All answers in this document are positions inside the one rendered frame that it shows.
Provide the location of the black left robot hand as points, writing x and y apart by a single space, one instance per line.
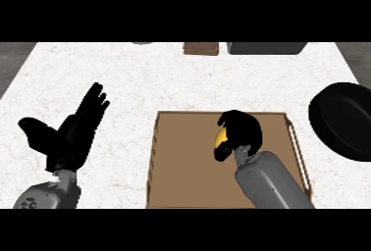
73 137

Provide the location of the brown wooden block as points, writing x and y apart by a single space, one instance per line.
202 48

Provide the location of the brown wooden tray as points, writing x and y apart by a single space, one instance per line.
193 170

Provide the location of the black pot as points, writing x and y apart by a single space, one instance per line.
345 121

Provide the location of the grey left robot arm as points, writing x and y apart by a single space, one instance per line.
51 192

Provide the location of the small grey object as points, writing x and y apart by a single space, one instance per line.
141 43

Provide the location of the yellow lemon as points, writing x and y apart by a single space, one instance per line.
221 137

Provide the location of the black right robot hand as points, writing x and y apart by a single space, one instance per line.
246 129

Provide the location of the dark grey appliance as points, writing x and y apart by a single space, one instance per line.
267 48

